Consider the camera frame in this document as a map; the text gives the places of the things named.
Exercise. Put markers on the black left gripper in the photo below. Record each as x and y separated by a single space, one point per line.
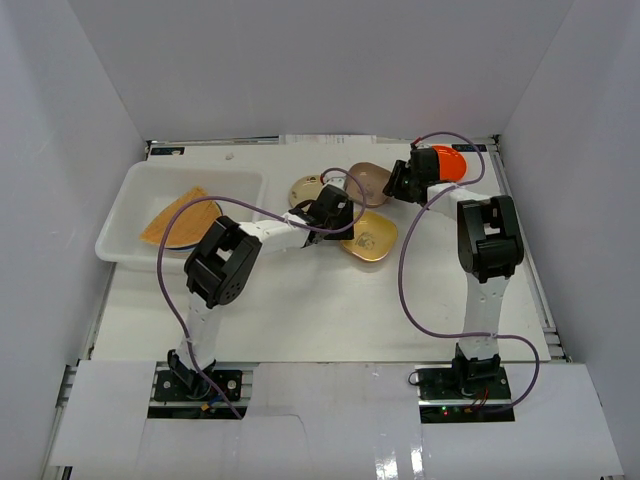
338 228

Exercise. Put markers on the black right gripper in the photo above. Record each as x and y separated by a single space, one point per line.
394 187

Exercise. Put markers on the small beige floral plate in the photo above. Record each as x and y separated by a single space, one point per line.
305 188

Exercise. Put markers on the brown square dish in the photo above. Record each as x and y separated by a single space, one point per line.
367 181

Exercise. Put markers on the orange round plate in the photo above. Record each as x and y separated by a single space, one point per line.
452 164

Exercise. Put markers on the yellow square dish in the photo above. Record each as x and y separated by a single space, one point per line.
374 238

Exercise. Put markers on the woven wicker tray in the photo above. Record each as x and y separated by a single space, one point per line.
191 225

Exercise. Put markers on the blue round plate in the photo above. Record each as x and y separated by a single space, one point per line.
182 251

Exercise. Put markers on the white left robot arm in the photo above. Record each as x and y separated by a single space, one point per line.
219 266

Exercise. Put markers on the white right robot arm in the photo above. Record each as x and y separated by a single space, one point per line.
489 247

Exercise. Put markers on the white plastic bin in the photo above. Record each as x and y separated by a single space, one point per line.
151 186

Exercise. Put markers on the papers at back edge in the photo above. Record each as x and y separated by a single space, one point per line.
327 139

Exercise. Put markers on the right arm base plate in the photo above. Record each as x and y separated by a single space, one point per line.
442 401

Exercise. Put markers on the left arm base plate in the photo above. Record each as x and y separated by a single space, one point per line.
171 400

